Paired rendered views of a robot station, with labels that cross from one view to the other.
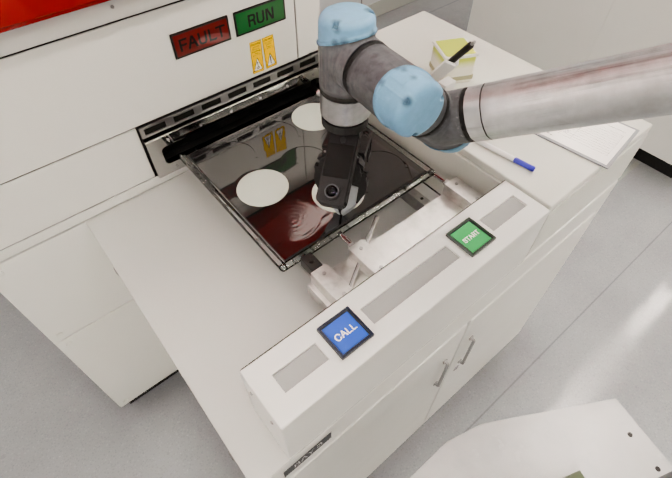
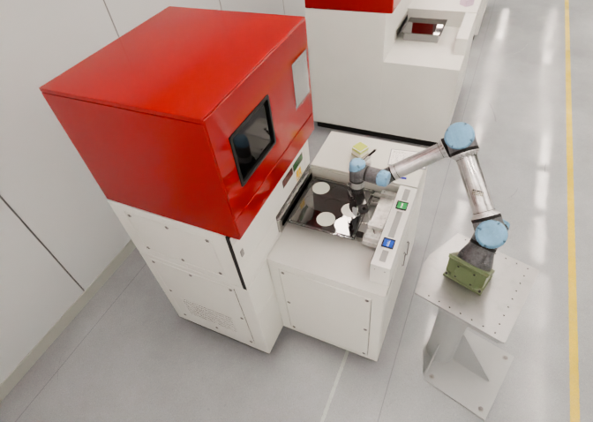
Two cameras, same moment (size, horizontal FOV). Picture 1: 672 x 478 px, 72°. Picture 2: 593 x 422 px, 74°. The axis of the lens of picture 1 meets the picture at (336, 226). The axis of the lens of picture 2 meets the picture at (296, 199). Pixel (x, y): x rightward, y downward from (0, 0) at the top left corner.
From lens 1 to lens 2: 1.37 m
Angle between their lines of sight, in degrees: 15
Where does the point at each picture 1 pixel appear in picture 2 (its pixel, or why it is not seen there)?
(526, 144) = not seen: hidden behind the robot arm
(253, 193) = (325, 222)
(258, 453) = (379, 289)
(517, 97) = (404, 167)
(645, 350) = (463, 227)
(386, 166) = not seen: hidden behind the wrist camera
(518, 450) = (441, 256)
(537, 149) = not seen: hidden behind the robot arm
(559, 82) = (413, 161)
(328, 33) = (356, 169)
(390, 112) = (382, 183)
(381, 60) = (373, 171)
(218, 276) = (327, 253)
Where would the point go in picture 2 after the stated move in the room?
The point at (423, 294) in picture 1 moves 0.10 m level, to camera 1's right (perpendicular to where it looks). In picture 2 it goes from (400, 225) to (416, 217)
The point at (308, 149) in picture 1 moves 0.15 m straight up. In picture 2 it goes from (329, 200) to (327, 180)
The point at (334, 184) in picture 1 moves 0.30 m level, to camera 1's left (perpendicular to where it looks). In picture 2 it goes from (364, 206) to (309, 230)
